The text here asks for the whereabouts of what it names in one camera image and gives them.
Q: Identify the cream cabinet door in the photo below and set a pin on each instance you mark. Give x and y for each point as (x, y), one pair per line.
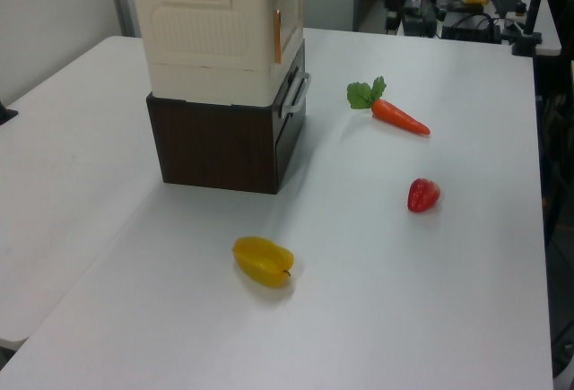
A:
(289, 18)

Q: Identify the cream plastic cabinet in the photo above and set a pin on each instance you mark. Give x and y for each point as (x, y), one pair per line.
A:
(202, 36)

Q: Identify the dark brown wooden drawer box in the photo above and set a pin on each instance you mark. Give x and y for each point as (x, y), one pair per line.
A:
(215, 148)

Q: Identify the yellow toy star fruit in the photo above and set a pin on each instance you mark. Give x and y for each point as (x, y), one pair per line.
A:
(262, 262)

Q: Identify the orange toy carrot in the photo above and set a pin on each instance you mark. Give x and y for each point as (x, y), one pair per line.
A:
(397, 116)

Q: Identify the small red toy fruit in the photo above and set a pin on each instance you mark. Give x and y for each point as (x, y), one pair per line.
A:
(422, 195)

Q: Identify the black upright device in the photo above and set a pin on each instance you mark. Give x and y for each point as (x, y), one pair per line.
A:
(397, 0)

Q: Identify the black electronics box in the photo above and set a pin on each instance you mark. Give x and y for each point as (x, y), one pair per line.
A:
(468, 27)

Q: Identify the small yellow object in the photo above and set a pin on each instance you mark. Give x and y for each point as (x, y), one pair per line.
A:
(473, 0)

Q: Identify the dark equipment rack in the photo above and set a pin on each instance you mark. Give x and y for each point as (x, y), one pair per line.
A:
(558, 184)

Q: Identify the black stand base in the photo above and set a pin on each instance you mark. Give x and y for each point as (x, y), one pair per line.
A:
(6, 113)

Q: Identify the black clamp tripod pole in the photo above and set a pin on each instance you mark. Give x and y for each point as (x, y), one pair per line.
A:
(533, 9)

